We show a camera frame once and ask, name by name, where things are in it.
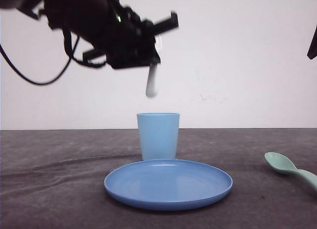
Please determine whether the mint green plastic spoon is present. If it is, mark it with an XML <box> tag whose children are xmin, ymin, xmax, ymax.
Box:
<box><xmin>264</xmin><ymin>152</ymin><xmax>317</xmax><ymax>191</ymax></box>

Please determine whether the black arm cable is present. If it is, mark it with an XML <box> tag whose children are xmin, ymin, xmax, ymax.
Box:
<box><xmin>0</xmin><ymin>28</ymin><xmax>82</xmax><ymax>85</ymax></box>

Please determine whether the white plastic fork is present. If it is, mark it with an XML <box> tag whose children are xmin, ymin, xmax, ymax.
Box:
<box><xmin>146</xmin><ymin>35</ymin><xmax>162</xmax><ymax>98</ymax></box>

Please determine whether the blue plastic plate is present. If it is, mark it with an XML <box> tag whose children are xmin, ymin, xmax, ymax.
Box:
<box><xmin>104</xmin><ymin>159</ymin><xmax>233</xmax><ymax>211</ymax></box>

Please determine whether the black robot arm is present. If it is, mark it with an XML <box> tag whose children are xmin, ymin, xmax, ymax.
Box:
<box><xmin>0</xmin><ymin>0</ymin><xmax>178</xmax><ymax>69</ymax></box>

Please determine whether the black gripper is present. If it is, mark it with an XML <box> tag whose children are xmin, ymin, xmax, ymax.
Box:
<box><xmin>83</xmin><ymin>5</ymin><xmax>179</xmax><ymax>69</ymax></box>

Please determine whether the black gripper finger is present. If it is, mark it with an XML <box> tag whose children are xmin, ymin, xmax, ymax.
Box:
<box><xmin>307</xmin><ymin>28</ymin><xmax>317</xmax><ymax>59</ymax></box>

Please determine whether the light blue plastic cup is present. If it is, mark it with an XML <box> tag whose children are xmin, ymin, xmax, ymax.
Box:
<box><xmin>137</xmin><ymin>113</ymin><xmax>180</xmax><ymax>161</ymax></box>

